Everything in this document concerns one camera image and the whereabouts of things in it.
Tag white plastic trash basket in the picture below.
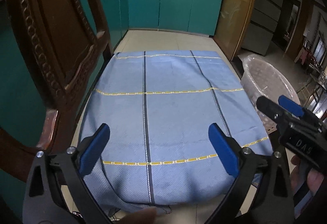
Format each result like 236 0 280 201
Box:
240 55 302 133

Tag teal kitchen cabinets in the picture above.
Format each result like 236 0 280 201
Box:
1 0 222 146

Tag person's right hand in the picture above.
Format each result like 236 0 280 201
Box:
290 155 324 196

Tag person's left hand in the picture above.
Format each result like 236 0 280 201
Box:
116 207 157 224

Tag blue checked tablecloth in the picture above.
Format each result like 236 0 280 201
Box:
79 50 272 214

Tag grey refrigerator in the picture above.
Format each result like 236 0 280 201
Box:
242 0 283 56

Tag carved dark wooden chair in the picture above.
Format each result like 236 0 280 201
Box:
1 0 112 182

